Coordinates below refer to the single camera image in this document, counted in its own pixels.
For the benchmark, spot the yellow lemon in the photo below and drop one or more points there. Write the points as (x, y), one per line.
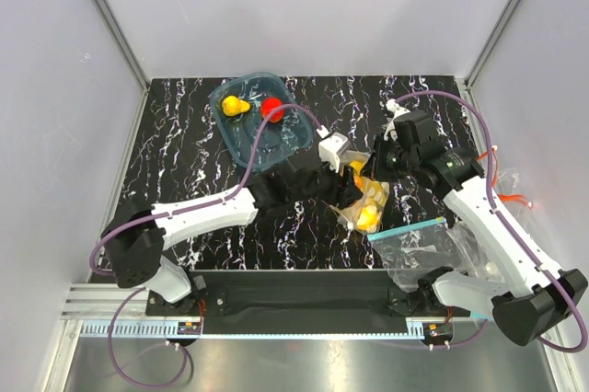
(368, 219)

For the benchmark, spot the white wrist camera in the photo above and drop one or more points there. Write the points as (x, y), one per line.
(331, 150)
(395, 111)

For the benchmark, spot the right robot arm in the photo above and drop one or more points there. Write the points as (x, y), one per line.
(536, 293)

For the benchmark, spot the small yellow fruit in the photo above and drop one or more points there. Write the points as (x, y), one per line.
(233, 106)

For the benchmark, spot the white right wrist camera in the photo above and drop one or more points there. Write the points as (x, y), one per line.
(395, 111)

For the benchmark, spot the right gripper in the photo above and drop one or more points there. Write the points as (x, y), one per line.
(380, 146)

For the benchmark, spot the slotted cable duct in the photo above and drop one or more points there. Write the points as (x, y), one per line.
(213, 328)

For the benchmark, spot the yellow banana bunch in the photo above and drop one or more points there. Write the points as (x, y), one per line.
(371, 189)

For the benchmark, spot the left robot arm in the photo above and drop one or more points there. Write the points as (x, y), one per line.
(136, 239)

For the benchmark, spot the teal zipper clear bag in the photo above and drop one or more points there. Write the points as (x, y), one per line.
(411, 251)

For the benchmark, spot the red tomato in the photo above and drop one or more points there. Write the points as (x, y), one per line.
(269, 107)

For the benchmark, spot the white dotted zip bag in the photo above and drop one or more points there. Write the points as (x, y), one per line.
(347, 216)

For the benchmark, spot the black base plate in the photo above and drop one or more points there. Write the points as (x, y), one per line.
(301, 296)

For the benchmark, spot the teal plastic food container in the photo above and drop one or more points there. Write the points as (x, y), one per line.
(278, 140)

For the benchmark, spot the orange zipper clear bag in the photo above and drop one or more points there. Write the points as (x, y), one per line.
(506, 183)

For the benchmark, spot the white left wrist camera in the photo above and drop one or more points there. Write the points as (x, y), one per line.
(331, 150)

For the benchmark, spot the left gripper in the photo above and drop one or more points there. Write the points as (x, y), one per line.
(343, 190)

